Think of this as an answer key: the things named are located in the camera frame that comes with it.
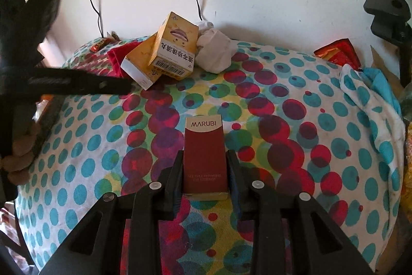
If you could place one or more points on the red Marubi box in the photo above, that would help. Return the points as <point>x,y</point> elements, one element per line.
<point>205,171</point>

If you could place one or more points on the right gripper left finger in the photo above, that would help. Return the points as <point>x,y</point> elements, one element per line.
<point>122,223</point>

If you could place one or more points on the plain red sock bundle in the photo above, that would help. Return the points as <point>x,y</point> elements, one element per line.
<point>116,56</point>

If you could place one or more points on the white sock by wall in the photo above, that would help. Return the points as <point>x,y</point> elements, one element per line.
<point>215,49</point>

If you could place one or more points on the black clamp mount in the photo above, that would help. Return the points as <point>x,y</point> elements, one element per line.
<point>390,23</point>

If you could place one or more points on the person left hand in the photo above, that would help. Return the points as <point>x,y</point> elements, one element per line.
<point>16,166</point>

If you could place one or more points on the yellow medicine box cartoon face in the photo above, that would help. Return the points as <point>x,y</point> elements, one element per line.
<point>175,47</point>

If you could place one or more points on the yellow white medicine box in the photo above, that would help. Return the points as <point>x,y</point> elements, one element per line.
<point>136,64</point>

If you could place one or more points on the red snack packet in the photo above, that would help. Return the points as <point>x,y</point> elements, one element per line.
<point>340,52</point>

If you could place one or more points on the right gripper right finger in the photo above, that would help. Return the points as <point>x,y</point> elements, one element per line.
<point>291,234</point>

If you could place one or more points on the small red candy wrapper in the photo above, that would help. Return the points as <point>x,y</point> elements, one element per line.
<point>105,41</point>

